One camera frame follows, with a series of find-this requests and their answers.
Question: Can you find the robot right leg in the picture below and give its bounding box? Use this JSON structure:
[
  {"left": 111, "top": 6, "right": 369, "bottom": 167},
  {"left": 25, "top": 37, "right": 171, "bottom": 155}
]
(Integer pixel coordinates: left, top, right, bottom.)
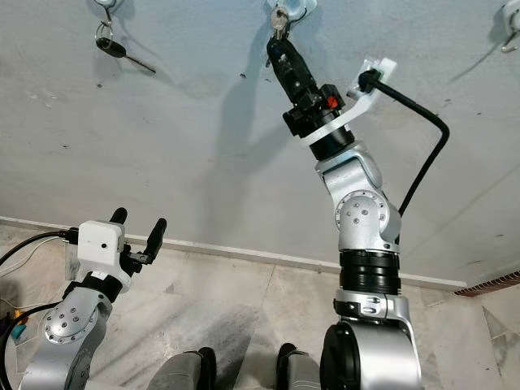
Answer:
[{"left": 276, "top": 343, "right": 326, "bottom": 390}]

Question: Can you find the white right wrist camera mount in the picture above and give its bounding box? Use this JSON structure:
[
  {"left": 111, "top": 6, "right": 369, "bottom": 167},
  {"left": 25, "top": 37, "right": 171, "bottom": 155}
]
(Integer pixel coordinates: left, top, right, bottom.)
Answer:
[{"left": 299, "top": 57, "right": 399, "bottom": 149}]

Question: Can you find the robot leg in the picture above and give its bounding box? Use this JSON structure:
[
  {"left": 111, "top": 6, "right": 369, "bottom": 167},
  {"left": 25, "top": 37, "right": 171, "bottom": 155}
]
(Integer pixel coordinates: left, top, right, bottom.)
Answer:
[
  {"left": 146, "top": 348, "right": 216, "bottom": 390},
  {"left": 276, "top": 343, "right": 326, "bottom": 390}
]

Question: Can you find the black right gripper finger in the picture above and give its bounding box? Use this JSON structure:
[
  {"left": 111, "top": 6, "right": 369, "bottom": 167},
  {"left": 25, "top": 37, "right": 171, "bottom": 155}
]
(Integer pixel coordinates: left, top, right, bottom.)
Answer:
[
  {"left": 277, "top": 37, "right": 323, "bottom": 103},
  {"left": 262, "top": 37, "right": 306, "bottom": 105}
]

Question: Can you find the red mosaic tile wall trim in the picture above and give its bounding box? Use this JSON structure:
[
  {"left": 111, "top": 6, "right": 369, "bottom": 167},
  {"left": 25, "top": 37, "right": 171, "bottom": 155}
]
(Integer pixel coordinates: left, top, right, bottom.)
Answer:
[{"left": 453, "top": 271, "right": 520, "bottom": 297}]

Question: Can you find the black key with ring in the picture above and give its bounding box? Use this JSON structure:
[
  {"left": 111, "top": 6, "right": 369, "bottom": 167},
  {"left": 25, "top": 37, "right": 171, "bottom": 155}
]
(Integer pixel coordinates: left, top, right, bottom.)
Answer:
[{"left": 94, "top": 22, "right": 158, "bottom": 75}]

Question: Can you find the robot left leg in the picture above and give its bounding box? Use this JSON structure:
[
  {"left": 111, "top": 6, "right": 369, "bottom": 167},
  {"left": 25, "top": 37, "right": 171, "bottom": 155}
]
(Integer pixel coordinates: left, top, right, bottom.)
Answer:
[{"left": 146, "top": 348, "right": 216, "bottom": 390}]

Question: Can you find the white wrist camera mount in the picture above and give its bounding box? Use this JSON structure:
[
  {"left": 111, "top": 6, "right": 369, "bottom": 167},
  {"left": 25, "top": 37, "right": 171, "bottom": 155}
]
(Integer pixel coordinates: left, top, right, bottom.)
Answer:
[
  {"left": 76, "top": 221, "right": 128, "bottom": 281},
  {"left": 299, "top": 57, "right": 399, "bottom": 149}
]

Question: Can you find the thin white floor cable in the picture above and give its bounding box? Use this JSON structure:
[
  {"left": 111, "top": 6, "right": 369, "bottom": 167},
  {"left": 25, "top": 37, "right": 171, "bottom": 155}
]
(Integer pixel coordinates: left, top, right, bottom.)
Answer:
[{"left": 0, "top": 236, "right": 78, "bottom": 314}]

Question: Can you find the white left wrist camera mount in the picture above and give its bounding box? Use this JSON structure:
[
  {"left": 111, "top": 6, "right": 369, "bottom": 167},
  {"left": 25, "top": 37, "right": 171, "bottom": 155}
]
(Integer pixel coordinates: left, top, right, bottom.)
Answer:
[{"left": 76, "top": 221, "right": 128, "bottom": 281}]

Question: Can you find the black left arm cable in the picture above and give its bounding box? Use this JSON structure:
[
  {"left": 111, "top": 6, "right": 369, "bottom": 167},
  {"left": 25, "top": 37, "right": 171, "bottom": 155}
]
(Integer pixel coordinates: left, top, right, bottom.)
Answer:
[{"left": 0, "top": 230, "right": 86, "bottom": 390}]

